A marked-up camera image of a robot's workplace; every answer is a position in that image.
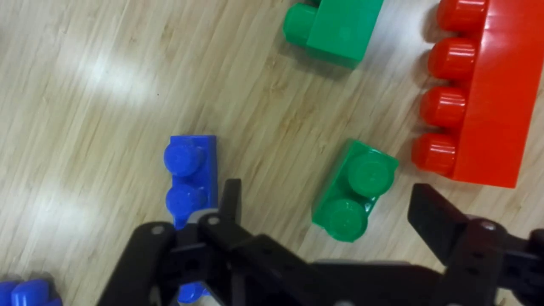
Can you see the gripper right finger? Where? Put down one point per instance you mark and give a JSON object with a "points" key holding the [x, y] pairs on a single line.
{"points": [[471, 242]]}

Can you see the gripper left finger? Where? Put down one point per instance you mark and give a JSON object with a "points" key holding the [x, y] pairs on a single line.
{"points": [[221, 250]]}

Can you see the long blue toy block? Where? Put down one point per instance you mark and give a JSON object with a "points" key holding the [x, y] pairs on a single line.
{"points": [[193, 178]]}

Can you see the two-stud green toy block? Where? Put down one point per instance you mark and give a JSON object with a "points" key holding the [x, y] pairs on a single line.
{"points": [[357, 191]]}

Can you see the red four-stud toy block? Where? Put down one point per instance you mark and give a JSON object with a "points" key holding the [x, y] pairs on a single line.
{"points": [[484, 93]]}

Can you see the small blue toy block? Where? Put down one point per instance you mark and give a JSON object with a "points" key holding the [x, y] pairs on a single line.
{"points": [[27, 293]]}

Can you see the single-stud green toy block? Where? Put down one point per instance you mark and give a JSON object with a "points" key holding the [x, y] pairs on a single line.
{"points": [[335, 29]]}

